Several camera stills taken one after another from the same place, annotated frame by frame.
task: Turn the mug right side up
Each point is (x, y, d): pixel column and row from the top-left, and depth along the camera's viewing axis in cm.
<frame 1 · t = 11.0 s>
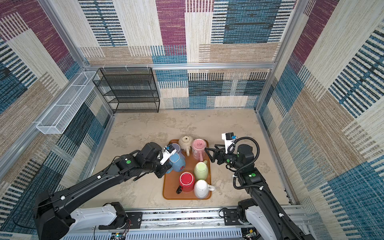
left hand: (170, 163, 76), fingers closed
right hand: (209, 149, 76), fingers open
orange plastic tray: (171, 180, 87), on the table
cream marbled mug: (185, 142, 93), point 9 cm above the table
pink ghost pattern mug: (198, 151, 88), point 10 cm above the table
blue mug: (178, 162, 75), point 19 cm above the table
light green mug: (201, 170, 81), point 10 cm above the table
red mug black handle: (187, 181, 79), point 9 cm above the table
white mug: (201, 188, 75), point 10 cm above the table

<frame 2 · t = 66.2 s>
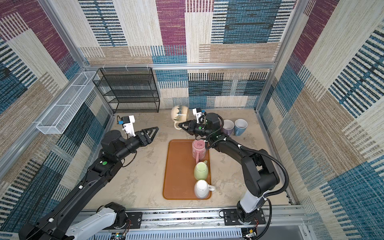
left hand: (155, 127, 69), fingers open
right hand: (178, 127, 79), fingers closed
cream marbled mug: (179, 114, 79), point 31 cm above the table
blue mug: (240, 126, 99), point 11 cm above the table
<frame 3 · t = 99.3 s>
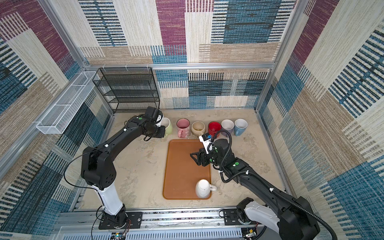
left hand: (163, 131, 90), fingers closed
right hand: (195, 154, 78), fingers open
cream marbled mug: (198, 128, 106), point 5 cm above the table
pink ghost pattern mug: (183, 125, 103), point 8 cm above the table
light green mug: (168, 128, 91), point 17 cm above the table
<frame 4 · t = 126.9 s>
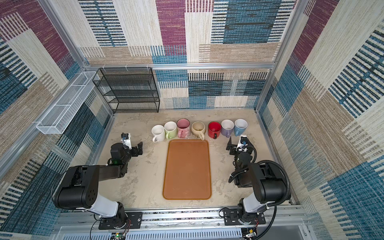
left hand: (133, 140, 93), fingers open
right hand: (238, 139, 89), fingers open
white mug: (159, 132, 102), point 6 cm above the table
